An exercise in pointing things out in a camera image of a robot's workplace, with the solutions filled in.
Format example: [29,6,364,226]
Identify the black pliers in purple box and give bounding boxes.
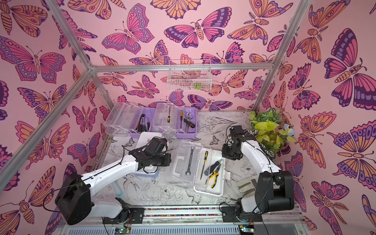
[136,114,151,134]

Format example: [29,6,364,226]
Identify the yellow black screwdriver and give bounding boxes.
[200,151,209,180]

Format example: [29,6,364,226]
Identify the yellow screwdriver in lid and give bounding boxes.
[167,106,171,123]

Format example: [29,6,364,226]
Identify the work glove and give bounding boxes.
[236,177,257,197]

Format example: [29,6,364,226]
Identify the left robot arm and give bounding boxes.
[55,133,171,225]

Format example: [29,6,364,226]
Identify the black handle tool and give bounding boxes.
[204,161,220,176]

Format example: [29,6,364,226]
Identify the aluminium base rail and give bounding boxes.
[55,204,310,235]

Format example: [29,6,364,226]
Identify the black handled tool purple box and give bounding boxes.
[184,118,195,128]

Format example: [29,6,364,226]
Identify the adjustable wrench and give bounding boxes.
[185,113,193,133]

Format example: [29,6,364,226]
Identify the silver wrench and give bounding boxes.
[185,146,195,176]

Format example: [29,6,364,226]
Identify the potted green plant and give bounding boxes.
[249,108,295,156]

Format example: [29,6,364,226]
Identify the white toolbox clear lid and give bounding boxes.
[164,140,228,197]

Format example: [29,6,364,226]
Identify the left purple toolbox clear lid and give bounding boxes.
[104,102,156,139]

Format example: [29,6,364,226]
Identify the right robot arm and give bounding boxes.
[222,125,295,220]

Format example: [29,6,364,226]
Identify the yellow handled pliers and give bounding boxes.
[206,164,222,189]

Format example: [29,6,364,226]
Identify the white wire basket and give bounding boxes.
[166,59,212,92]

